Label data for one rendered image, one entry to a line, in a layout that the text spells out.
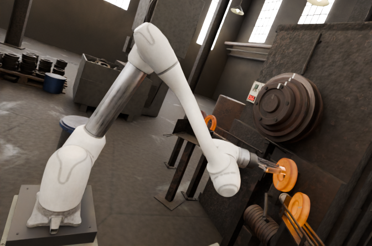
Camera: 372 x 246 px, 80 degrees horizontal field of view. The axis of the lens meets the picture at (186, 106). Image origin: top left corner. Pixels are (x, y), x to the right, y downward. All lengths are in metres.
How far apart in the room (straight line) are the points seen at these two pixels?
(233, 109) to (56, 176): 3.78
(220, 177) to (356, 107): 0.93
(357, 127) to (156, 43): 1.15
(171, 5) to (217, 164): 3.23
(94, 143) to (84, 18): 10.10
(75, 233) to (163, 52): 0.76
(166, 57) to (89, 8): 10.30
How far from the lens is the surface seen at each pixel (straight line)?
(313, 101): 1.47
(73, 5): 11.09
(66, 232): 1.05
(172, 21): 3.85
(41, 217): 1.07
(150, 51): 0.83
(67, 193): 0.98
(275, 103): 1.49
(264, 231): 1.39
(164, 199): 2.09
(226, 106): 4.40
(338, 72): 1.65
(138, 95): 3.58
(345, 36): 1.74
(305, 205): 1.19
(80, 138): 1.09
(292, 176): 1.14
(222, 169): 0.88
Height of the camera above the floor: 1.13
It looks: 9 degrees down
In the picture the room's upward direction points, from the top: 21 degrees clockwise
